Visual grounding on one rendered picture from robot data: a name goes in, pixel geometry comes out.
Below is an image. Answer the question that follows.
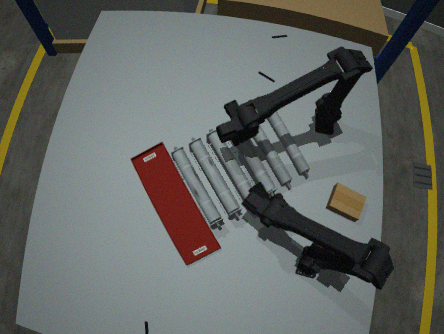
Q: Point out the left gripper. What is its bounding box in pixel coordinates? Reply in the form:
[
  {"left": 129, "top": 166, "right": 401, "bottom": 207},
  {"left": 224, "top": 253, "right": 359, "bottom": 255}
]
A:
[{"left": 275, "top": 193, "right": 288, "bottom": 204}]

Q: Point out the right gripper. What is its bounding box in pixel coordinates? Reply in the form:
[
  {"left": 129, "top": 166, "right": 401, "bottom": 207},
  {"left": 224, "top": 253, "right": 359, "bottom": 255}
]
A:
[{"left": 231, "top": 130, "right": 259, "bottom": 146}]

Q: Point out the brown cardboard box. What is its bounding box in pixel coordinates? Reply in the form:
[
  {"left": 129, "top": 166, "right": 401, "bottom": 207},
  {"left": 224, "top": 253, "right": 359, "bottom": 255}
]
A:
[{"left": 326, "top": 183, "right": 366, "bottom": 222}]

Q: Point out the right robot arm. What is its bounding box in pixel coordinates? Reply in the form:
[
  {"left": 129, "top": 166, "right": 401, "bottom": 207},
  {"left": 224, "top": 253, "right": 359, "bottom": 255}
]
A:
[{"left": 216, "top": 47, "right": 373, "bottom": 143}]

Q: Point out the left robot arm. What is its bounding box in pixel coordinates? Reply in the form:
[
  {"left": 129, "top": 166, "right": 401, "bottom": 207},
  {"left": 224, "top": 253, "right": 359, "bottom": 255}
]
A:
[{"left": 241, "top": 182, "right": 394, "bottom": 290}]

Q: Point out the red scrap tray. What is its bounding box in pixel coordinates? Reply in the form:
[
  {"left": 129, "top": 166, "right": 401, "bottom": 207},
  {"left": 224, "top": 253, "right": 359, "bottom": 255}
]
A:
[{"left": 131, "top": 142, "right": 220, "bottom": 265}]

